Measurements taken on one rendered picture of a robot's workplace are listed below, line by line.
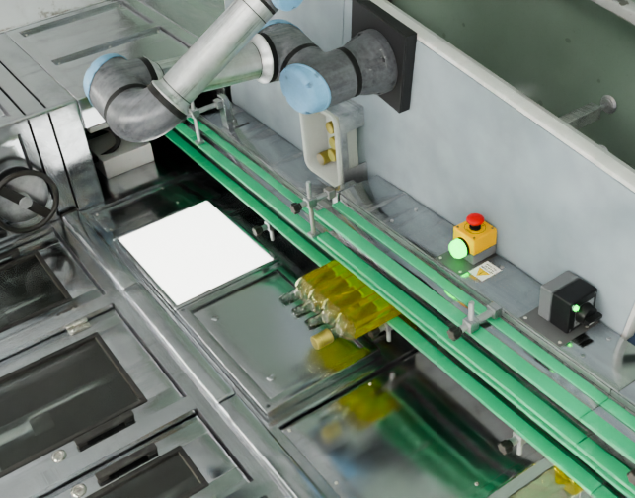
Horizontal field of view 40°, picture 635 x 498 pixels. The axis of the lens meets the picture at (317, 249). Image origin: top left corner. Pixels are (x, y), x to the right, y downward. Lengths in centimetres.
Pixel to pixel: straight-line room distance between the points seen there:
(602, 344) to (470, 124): 54
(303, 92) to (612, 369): 86
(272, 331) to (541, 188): 82
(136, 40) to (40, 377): 128
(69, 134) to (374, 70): 116
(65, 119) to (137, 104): 102
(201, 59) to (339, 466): 93
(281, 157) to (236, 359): 68
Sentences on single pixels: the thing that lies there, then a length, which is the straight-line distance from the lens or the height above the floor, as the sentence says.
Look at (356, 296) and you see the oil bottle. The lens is 209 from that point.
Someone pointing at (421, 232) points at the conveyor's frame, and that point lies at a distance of 207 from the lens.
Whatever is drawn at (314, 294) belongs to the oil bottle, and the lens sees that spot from 212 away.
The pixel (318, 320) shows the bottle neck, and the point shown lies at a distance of 206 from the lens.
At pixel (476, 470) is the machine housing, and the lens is 197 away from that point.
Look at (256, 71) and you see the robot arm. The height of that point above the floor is 105.
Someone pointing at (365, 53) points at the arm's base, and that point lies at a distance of 198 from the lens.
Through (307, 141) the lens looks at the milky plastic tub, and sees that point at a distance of 238.
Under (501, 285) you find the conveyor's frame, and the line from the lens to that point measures 193.
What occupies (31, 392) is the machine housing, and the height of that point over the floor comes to 174.
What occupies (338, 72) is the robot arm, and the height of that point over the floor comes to 92.
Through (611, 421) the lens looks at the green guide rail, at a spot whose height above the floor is 92.
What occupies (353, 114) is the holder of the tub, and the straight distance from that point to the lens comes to 222.
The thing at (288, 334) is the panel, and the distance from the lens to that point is 224.
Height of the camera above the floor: 189
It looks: 24 degrees down
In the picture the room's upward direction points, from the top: 116 degrees counter-clockwise
